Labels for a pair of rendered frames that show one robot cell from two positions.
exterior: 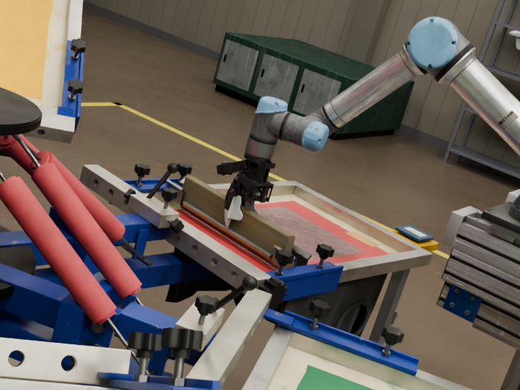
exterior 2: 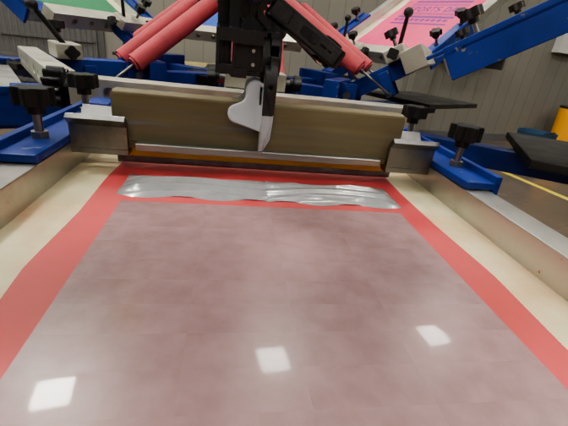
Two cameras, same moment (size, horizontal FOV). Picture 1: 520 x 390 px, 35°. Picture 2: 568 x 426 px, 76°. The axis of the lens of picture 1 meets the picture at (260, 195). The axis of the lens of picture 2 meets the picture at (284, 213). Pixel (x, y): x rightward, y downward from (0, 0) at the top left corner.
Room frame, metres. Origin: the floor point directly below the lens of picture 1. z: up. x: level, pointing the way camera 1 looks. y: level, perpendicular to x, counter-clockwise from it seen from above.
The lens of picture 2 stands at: (2.47, -0.32, 1.14)
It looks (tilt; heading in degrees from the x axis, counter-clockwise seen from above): 25 degrees down; 131
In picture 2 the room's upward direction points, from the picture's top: 7 degrees clockwise
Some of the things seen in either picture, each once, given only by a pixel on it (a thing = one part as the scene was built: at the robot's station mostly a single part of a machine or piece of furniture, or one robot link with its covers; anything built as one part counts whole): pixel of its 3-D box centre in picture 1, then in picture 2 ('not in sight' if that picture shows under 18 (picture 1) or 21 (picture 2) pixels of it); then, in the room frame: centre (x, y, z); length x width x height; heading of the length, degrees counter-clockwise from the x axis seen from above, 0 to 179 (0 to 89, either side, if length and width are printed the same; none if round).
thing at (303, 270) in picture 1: (296, 281); (69, 141); (1.89, -0.15, 0.98); 0.30 x 0.05 x 0.07; 141
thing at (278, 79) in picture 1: (314, 85); not in sight; (9.38, -0.25, 0.33); 1.69 x 1.60 x 0.67; 60
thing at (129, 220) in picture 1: (131, 228); not in sight; (1.82, 0.27, 1.02); 0.17 x 0.06 x 0.05; 141
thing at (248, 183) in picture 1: (254, 177); (251, 29); (2.07, 0.03, 1.15); 0.09 x 0.08 x 0.12; 51
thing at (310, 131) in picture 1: (306, 131); not in sight; (2.07, -0.07, 1.31); 0.11 x 0.11 x 0.08; 75
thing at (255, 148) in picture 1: (261, 148); not in sight; (2.08, 0.03, 1.23); 0.08 x 0.08 x 0.05
